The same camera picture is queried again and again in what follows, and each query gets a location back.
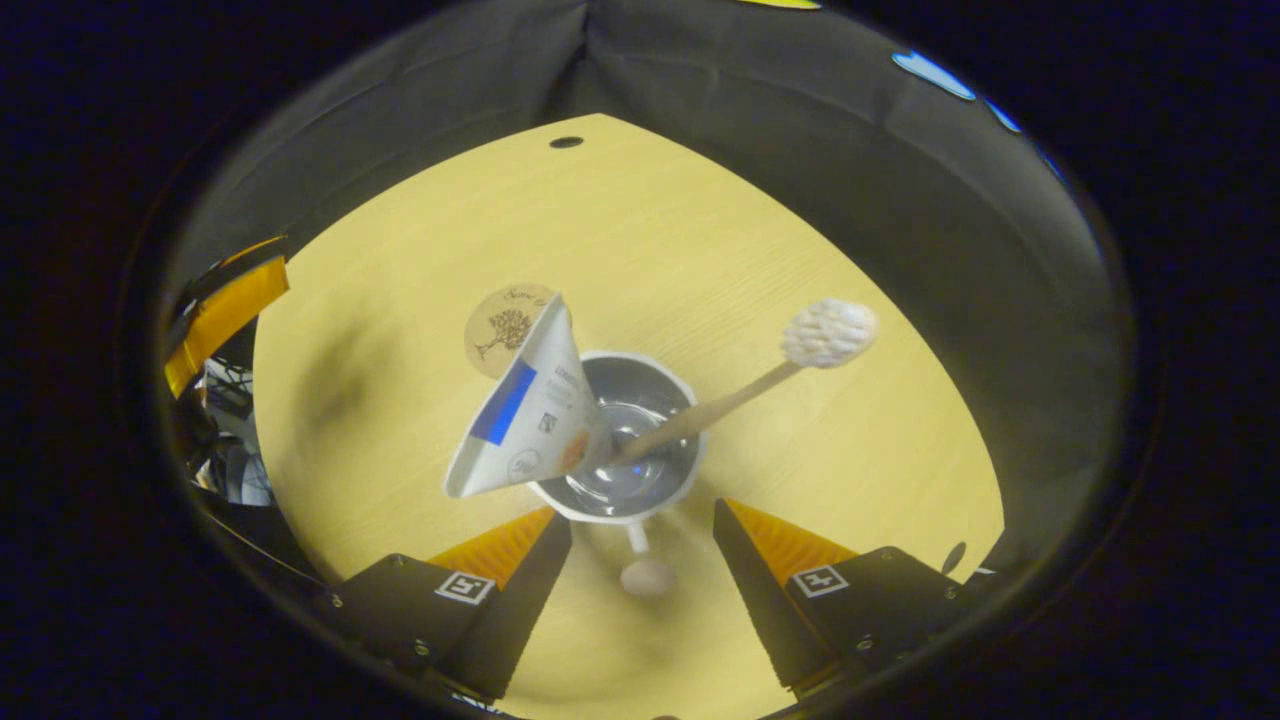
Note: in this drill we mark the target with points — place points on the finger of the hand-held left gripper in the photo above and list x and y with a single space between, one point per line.
225 315

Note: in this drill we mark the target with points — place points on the white cup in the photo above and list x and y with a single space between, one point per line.
640 480

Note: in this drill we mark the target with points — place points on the white toothpaste tube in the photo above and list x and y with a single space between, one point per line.
535 420

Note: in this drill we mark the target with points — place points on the round cork coaster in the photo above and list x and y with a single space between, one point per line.
495 325

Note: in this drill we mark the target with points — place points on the wooden toothbrush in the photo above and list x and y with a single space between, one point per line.
830 333

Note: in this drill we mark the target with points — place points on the black backdrop cloth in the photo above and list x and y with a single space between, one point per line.
800 120

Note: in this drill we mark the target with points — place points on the light wooden desktop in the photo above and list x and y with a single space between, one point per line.
650 230

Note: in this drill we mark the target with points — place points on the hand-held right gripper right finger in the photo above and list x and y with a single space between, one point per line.
755 590

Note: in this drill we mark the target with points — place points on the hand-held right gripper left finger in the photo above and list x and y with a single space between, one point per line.
515 610

